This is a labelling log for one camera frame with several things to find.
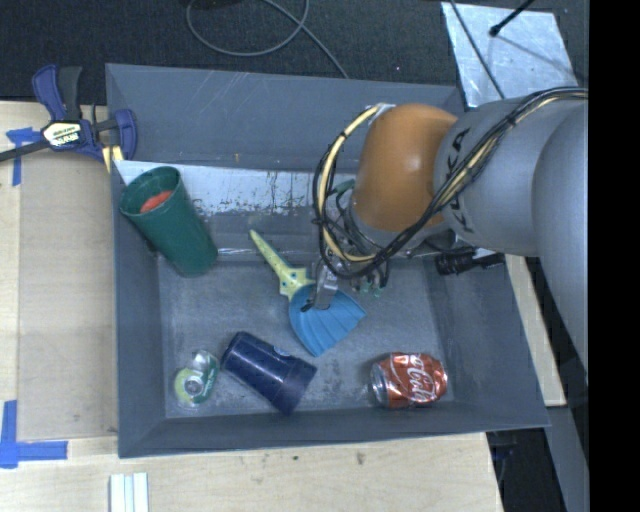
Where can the black cylinder on white bracket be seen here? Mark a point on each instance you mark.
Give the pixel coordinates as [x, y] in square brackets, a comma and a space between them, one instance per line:
[455, 261]

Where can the blue and yellow toy shovel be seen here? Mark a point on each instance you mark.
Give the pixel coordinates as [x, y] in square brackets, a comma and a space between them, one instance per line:
[325, 325]

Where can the red-orange small item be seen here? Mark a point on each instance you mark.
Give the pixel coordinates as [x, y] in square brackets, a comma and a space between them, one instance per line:
[156, 201]

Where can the green and silver crushed can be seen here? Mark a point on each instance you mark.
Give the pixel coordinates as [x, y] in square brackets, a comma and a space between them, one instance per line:
[196, 380]

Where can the dark blue plastic cup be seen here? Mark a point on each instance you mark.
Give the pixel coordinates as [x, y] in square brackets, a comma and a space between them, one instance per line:
[267, 372]

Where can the dark green plastic cup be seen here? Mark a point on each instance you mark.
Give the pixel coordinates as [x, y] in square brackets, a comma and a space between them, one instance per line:
[175, 235]

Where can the red crushed soda can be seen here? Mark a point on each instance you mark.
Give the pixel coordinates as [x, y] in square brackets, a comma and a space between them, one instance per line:
[412, 381]

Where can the grey metal bin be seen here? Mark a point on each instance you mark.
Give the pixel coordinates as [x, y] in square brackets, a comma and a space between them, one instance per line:
[250, 120]

